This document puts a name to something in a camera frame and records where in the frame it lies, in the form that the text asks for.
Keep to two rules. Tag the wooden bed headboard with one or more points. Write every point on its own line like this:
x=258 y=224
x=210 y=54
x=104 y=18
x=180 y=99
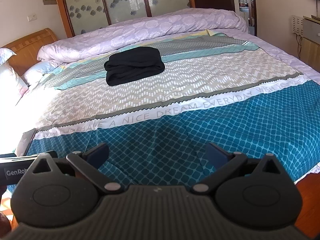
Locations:
x=27 y=48

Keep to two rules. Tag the black pants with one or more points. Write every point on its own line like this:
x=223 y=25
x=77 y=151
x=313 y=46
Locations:
x=132 y=65

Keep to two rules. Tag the wooden dresser with grey drawer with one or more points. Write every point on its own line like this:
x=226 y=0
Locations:
x=310 y=43

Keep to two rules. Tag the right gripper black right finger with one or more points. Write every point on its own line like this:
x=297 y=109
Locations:
x=226 y=165

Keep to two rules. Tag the frosted floral wardrobe doors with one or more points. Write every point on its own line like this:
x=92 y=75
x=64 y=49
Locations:
x=83 y=16

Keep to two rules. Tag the floral pastel pillow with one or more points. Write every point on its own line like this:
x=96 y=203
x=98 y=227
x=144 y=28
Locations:
x=12 y=85

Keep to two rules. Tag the white wall socket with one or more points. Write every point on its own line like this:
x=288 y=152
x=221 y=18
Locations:
x=32 y=17

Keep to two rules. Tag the lilac rolled duvet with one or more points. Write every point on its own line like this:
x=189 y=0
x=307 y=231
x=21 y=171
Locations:
x=129 y=32

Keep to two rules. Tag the white wall router panel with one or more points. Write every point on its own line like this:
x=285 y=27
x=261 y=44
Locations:
x=297 y=25

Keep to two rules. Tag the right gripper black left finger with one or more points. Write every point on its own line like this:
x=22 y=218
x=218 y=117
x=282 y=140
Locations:
x=88 y=163

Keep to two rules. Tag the person's left hand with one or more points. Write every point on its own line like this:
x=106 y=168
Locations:
x=5 y=225

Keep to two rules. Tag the black smartphone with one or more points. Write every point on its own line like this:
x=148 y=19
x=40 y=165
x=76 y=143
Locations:
x=25 y=142

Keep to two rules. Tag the light blue pillow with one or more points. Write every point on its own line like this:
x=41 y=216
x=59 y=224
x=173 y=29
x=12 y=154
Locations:
x=35 y=73

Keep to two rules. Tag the patterned teal bed sheet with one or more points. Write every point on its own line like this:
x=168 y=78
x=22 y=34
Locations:
x=220 y=86

